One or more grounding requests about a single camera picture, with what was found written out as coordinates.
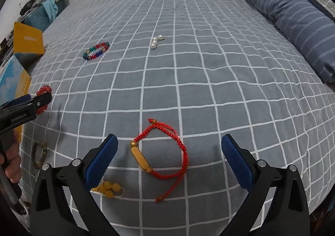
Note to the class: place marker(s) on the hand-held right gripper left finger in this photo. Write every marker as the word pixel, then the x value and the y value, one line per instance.
pixel 101 158

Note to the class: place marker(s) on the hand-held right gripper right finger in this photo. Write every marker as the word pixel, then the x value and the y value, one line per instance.
pixel 237 162

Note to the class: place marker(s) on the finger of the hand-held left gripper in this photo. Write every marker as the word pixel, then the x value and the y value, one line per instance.
pixel 42 101
pixel 23 98

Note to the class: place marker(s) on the person's left hand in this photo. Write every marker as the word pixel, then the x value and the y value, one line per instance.
pixel 11 165

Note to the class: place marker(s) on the sky print box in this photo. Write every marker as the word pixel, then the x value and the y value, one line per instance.
pixel 11 78

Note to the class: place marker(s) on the yellow flap cardboard box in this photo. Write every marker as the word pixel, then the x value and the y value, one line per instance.
pixel 27 39

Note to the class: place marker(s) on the blue plastic basket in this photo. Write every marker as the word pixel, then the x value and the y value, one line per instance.
pixel 36 18

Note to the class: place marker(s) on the light blue cloth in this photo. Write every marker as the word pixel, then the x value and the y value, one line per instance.
pixel 50 8

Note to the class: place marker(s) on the grey checked bed sheet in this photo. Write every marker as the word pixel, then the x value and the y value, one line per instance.
pixel 188 73

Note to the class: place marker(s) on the blue striped pillow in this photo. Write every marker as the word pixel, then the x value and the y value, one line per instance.
pixel 293 16

